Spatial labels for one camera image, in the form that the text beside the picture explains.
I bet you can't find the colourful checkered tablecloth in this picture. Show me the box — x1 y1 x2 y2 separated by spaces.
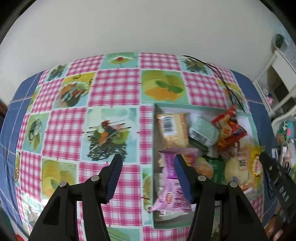
15 52 250 240

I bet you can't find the yellow snack packet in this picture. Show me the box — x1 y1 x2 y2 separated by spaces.
238 145 265 191

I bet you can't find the green rimmed white box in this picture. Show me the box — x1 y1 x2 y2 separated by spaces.
153 103 264 230

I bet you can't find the small mint green packet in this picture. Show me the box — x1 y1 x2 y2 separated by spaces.
189 116 220 147

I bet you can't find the red blue snack packet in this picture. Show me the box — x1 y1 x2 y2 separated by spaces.
212 105 247 152

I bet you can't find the blue bed sheet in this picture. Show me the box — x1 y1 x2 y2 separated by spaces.
1 71 275 237

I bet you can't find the yellow jelly cup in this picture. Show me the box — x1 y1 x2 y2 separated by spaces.
195 157 214 179

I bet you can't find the green white biscuit packet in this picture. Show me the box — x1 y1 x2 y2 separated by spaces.
202 150 226 184

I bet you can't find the right hand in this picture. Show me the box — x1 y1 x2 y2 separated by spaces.
264 207 287 240

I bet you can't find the white shelf unit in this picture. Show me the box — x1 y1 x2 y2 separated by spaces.
252 33 295 118

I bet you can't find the black cable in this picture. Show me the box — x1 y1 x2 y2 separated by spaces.
182 55 247 113

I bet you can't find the clear bag yellow pastry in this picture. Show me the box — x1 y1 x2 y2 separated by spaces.
224 155 249 185

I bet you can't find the tan biscuit packet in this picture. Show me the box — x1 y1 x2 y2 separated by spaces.
156 113 189 149

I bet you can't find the purple snack packet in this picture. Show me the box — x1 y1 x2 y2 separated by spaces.
152 148 199 212

